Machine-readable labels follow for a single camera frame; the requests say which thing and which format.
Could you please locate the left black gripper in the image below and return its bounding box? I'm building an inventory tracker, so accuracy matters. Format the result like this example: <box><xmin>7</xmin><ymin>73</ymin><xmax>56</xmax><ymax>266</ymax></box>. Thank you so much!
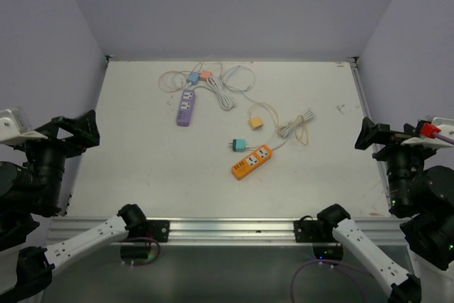
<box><xmin>14</xmin><ymin>108</ymin><xmax>100</xmax><ymax>210</ymax></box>

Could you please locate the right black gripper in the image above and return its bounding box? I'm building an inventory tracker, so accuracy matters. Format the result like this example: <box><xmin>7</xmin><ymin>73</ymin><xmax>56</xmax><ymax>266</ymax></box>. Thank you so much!
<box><xmin>354</xmin><ymin>115</ymin><xmax>435</xmax><ymax>209</ymax></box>

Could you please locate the purple power strip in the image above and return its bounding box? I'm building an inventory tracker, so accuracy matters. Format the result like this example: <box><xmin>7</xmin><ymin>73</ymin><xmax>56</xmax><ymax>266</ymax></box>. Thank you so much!
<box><xmin>176</xmin><ymin>89</ymin><xmax>196</xmax><ymax>127</ymax></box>

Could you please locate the yellow usb charger plug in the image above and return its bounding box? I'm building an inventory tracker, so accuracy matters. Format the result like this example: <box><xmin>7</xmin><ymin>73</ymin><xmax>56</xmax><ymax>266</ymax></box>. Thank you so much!
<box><xmin>248</xmin><ymin>116</ymin><xmax>263</xmax><ymax>131</ymax></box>

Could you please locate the blue usb charger plug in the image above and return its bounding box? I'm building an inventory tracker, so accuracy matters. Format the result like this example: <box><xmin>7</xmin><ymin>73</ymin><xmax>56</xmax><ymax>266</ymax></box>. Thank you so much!
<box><xmin>187</xmin><ymin>72</ymin><xmax>200</xmax><ymax>87</ymax></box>

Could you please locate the pink usb charger plug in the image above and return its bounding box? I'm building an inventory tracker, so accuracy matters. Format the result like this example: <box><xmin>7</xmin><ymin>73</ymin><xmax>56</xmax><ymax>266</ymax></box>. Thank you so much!
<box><xmin>199</xmin><ymin>70</ymin><xmax>212</xmax><ymax>82</ymax></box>

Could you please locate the teal usb charger plug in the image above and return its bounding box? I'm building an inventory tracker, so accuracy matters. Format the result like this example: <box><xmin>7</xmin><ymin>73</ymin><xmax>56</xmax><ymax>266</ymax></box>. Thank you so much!
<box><xmin>229</xmin><ymin>138</ymin><xmax>247</xmax><ymax>153</ymax></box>

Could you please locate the orange power strip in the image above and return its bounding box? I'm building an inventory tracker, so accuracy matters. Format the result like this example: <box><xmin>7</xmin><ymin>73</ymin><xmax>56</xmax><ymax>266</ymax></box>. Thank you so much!
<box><xmin>231</xmin><ymin>145</ymin><xmax>272</xmax><ymax>180</ymax></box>

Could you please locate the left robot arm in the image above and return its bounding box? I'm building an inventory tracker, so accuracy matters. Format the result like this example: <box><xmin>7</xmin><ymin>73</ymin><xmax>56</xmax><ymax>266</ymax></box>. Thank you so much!
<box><xmin>1</xmin><ymin>108</ymin><xmax>148</xmax><ymax>302</ymax></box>

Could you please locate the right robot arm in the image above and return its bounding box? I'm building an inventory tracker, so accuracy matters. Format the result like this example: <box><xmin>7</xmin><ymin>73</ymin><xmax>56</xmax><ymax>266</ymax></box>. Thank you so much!
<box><xmin>316</xmin><ymin>117</ymin><xmax>453</xmax><ymax>302</ymax></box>

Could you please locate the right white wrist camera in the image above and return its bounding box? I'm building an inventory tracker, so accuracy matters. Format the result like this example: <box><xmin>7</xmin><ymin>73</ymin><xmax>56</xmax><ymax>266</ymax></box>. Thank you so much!
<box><xmin>402</xmin><ymin>117</ymin><xmax>453</xmax><ymax>149</ymax></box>

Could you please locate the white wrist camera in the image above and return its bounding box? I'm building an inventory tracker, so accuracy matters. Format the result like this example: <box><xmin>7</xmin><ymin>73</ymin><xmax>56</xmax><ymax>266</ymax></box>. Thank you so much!
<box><xmin>402</xmin><ymin>117</ymin><xmax>453</xmax><ymax>149</ymax></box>
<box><xmin>1</xmin><ymin>107</ymin><xmax>48</xmax><ymax>145</ymax></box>

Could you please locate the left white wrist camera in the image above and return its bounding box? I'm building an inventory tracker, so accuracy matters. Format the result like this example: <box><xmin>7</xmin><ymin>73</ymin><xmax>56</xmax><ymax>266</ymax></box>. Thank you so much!
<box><xmin>1</xmin><ymin>107</ymin><xmax>48</xmax><ymax>145</ymax></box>

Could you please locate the aluminium front rail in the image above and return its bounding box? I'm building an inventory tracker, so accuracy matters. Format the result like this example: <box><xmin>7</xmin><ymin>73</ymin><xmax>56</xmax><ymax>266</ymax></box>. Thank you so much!
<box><xmin>45</xmin><ymin>216</ymin><xmax>406</xmax><ymax>246</ymax></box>

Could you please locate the white orange-strip power cord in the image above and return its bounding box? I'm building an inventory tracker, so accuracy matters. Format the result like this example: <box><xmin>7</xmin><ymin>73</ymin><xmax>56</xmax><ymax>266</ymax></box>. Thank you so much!
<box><xmin>270</xmin><ymin>106</ymin><xmax>316</xmax><ymax>151</ymax></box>

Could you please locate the pink thin usb cable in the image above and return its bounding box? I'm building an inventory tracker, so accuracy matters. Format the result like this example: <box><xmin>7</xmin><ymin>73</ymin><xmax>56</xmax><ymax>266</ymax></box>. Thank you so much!
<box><xmin>157</xmin><ymin>57</ymin><xmax>224</xmax><ymax>94</ymax></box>

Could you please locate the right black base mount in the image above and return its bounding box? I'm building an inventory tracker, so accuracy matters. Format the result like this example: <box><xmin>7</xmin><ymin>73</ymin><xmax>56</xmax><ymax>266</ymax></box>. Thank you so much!
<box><xmin>293</xmin><ymin>215</ymin><xmax>323</xmax><ymax>243</ymax></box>

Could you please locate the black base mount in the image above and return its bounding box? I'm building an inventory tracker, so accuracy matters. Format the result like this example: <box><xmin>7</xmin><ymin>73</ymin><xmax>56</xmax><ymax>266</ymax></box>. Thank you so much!
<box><xmin>293</xmin><ymin>215</ymin><xmax>323</xmax><ymax>243</ymax></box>
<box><xmin>144</xmin><ymin>219</ymin><xmax>170</xmax><ymax>243</ymax></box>

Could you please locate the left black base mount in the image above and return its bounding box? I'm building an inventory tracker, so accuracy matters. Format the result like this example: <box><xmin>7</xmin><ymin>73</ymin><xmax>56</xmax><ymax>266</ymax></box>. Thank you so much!
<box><xmin>144</xmin><ymin>219</ymin><xmax>170</xmax><ymax>243</ymax></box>

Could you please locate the white thin usb cable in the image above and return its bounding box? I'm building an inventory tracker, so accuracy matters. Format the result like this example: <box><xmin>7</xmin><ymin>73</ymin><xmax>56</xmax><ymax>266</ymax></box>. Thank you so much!
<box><xmin>219</xmin><ymin>65</ymin><xmax>284</xmax><ymax>151</ymax></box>

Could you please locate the white coiled power cord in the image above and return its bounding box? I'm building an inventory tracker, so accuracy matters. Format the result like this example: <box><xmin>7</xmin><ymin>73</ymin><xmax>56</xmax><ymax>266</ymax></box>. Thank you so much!
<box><xmin>193</xmin><ymin>75</ymin><xmax>236</xmax><ymax>111</ymax></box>

